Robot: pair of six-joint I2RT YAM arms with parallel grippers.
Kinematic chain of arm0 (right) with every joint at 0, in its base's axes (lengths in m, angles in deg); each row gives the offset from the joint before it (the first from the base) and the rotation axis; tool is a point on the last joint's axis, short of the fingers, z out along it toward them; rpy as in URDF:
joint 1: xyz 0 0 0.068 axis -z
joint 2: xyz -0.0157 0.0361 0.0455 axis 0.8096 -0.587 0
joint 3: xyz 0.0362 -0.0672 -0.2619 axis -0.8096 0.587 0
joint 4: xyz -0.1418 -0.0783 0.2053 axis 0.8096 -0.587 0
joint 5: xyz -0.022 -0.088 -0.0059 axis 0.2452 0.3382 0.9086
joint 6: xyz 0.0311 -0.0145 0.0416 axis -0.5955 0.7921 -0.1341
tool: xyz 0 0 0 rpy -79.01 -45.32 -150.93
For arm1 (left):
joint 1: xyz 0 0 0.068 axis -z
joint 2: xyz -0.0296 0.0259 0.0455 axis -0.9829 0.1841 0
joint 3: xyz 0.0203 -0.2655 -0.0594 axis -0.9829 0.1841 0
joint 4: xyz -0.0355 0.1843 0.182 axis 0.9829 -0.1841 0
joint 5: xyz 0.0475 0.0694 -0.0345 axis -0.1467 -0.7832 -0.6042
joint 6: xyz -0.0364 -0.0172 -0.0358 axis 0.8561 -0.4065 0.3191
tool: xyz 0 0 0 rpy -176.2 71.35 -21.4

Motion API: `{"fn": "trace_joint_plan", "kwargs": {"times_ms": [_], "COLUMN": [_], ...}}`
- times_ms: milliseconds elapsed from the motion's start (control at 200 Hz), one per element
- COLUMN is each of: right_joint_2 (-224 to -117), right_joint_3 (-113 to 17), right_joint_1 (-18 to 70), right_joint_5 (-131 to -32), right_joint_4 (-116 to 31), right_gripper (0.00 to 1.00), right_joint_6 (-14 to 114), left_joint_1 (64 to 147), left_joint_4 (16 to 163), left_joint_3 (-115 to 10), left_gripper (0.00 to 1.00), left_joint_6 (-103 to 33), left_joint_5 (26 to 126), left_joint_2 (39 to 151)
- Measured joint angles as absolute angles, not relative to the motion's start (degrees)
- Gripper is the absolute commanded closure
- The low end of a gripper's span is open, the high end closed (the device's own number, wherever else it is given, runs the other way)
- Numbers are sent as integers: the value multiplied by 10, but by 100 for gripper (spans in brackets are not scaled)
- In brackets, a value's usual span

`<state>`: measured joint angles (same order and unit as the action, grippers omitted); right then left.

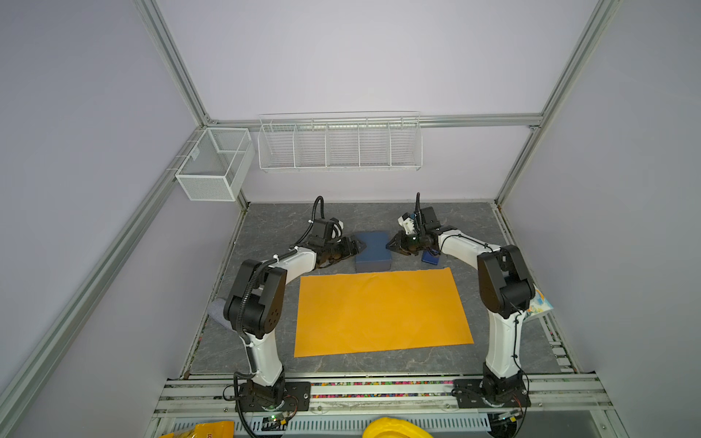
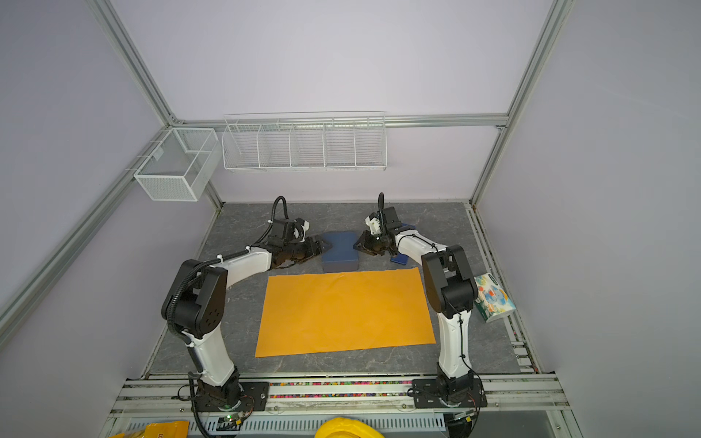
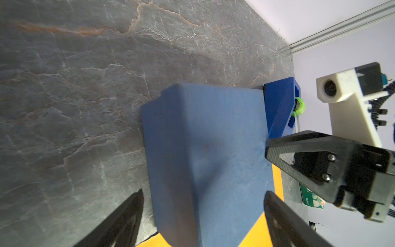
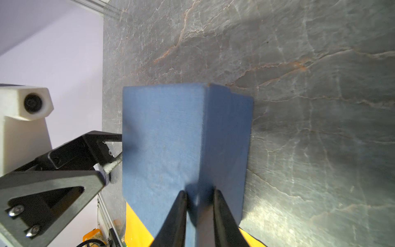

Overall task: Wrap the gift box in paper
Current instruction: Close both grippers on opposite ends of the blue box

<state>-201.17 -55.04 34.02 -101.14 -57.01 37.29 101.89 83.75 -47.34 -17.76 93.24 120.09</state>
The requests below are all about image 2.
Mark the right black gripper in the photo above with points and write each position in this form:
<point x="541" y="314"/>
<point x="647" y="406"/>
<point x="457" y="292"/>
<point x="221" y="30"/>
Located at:
<point x="366" y="245"/>

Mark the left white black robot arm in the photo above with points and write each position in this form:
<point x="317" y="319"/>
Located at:
<point x="195" y="304"/>

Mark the long white wire basket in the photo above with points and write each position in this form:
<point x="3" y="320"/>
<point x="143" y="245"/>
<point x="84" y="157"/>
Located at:
<point x="302" y="141"/>

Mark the blue tape dispenser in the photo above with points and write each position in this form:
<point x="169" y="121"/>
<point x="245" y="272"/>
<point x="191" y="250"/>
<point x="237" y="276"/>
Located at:
<point x="398" y="257"/>

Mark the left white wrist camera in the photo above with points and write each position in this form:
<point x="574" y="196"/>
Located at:
<point x="301" y="227"/>

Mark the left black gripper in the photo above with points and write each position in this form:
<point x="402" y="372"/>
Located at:
<point x="311" y="252"/>

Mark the dark blue gift box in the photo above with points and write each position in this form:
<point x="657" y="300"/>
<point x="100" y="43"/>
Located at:
<point x="342" y="256"/>

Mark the colourful tissue box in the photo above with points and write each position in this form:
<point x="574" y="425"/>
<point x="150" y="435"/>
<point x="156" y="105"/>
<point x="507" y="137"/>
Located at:
<point x="492" y="302"/>

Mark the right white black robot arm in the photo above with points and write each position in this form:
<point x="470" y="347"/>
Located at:
<point x="450" y="288"/>

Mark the yellow hard hat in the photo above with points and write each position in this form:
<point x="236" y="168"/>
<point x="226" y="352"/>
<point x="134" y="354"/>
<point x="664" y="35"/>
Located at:
<point x="346" y="428"/>

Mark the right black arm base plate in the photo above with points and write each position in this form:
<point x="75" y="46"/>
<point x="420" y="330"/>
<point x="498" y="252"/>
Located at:
<point x="442" y="392"/>

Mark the white mesh square basket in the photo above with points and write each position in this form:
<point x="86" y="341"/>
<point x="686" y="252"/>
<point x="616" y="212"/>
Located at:
<point x="180" y="165"/>

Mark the yellow plastic bag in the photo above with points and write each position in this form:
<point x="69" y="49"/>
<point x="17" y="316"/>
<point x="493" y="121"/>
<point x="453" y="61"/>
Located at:
<point x="177" y="429"/>

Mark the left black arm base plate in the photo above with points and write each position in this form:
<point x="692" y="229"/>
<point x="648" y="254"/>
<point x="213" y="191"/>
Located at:
<point x="248" y="396"/>

